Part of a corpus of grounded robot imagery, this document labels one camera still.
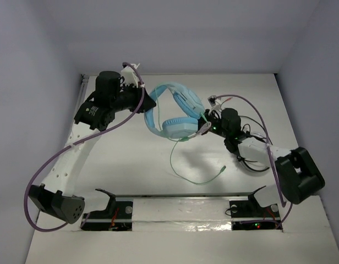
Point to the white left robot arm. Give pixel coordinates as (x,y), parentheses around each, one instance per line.
(51,188)

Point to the metal base rail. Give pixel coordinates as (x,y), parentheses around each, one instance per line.
(190,213)

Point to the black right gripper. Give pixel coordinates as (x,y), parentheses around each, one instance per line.
(208,115)

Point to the light blue headphones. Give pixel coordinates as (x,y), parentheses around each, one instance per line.
(177,111)

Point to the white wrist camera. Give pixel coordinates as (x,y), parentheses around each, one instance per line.
(129,74)
(215,104)

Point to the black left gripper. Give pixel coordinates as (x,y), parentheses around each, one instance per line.
(139,99)

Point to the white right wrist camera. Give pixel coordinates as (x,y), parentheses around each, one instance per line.
(215,104)

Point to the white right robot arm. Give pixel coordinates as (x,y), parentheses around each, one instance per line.
(297,177)

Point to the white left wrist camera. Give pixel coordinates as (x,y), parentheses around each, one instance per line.
(129,74)

